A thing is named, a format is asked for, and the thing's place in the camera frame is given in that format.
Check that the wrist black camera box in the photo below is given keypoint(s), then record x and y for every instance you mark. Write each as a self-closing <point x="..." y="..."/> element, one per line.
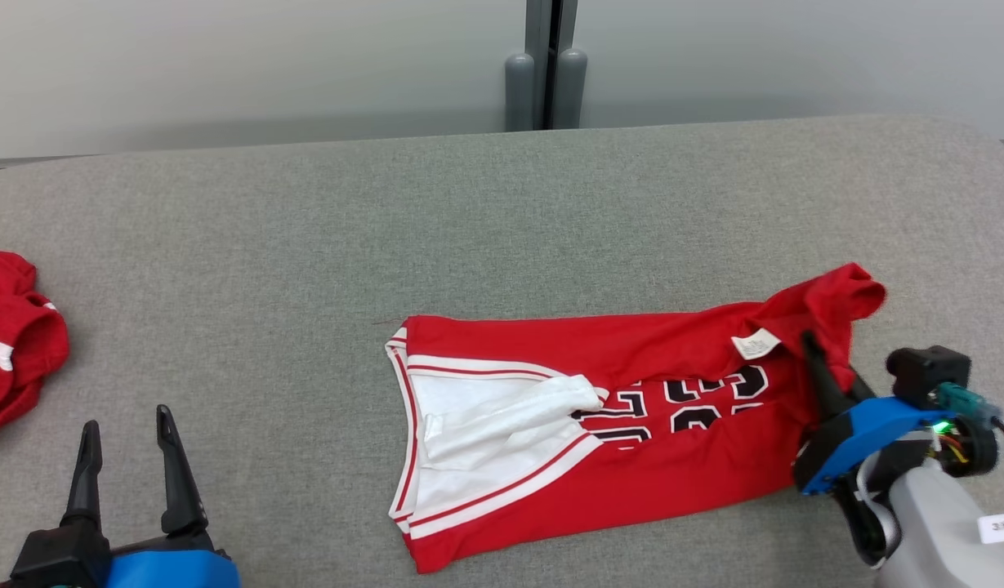
<point x="926" y="371"/>
<point x="60" y="559"/>

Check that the right white grey robot arm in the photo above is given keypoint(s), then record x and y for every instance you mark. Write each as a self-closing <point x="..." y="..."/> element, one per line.
<point x="934" y="531"/>

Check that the grey vertical partition post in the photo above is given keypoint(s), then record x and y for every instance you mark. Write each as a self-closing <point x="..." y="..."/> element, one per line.
<point x="538" y="41"/>

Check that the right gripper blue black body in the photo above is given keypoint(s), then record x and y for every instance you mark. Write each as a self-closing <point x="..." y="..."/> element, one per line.
<point x="861" y="433"/>

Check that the red white-banded shorts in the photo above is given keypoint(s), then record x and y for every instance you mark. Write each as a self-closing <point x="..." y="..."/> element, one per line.
<point x="20" y="343"/>

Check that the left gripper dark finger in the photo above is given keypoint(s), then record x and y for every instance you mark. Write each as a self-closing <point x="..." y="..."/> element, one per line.
<point x="179" y="490"/>
<point x="87" y="482"/>

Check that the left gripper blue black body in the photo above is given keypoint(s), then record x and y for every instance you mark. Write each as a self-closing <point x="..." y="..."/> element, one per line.
<point x="175" y="567"/>

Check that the grey cylindrical post bumper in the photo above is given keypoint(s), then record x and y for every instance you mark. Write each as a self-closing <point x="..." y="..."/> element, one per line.
<point x="569" y="90"/>
<point x="519" y="94"/>

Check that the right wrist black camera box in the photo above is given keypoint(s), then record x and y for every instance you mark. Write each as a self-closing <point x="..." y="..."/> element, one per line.
<point x="926" y="371"/>

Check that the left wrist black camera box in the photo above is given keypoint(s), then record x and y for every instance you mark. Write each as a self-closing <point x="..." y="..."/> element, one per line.
<point x="60" y="559"/>

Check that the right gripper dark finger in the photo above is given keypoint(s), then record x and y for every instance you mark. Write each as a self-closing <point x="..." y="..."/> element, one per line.
<point x="859" y="388"/>
<point x="826" y="388"/>

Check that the red white numbered jersey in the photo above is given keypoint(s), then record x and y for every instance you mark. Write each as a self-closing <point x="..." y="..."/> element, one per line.
<point x="673" y="482"/>

